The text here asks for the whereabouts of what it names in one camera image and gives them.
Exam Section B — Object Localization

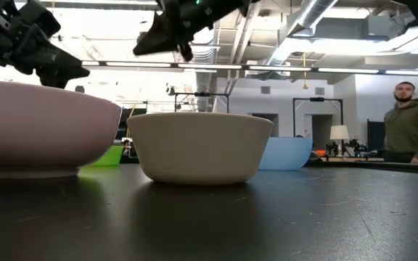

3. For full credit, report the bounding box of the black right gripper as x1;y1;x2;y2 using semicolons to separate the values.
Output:
132;0;261;63

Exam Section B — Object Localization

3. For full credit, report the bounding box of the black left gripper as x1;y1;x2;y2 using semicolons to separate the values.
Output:
0;0;91;90

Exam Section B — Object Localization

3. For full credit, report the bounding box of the beige bowl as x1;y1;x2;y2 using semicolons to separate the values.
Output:
126;111;274;186

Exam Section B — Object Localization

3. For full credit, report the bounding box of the light blue bowl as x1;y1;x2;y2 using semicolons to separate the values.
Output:
258;136;314;172

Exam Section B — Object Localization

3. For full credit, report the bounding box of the pink bowl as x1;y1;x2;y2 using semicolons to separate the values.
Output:
0;79;123;180

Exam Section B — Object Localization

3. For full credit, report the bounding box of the green bowl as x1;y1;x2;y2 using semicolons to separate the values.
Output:
87;144;126;167

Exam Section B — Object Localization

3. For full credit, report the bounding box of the long overhead light bar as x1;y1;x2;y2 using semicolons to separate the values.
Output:
81;59;418;78

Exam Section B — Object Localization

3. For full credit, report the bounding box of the white shade table lamp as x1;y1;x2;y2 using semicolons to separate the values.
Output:
329;125;351;157

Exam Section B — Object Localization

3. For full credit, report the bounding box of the small black background robot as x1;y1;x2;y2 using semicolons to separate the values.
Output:
324;136;369;157

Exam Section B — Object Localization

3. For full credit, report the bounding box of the black upright panel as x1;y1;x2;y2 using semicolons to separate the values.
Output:
366;118;386;152

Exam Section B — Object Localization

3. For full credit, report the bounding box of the person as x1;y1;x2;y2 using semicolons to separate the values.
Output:
382;80;418;165

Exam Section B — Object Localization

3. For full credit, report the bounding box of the black metal frame stand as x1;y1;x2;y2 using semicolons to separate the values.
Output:
173;91;231;114
292;96;345;138

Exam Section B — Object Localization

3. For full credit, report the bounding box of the silver ceiling air duct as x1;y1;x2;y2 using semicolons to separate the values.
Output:
265;0;340;67

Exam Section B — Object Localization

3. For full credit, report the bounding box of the yellow hanging cord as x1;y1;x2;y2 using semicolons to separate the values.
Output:
301;52;309;90

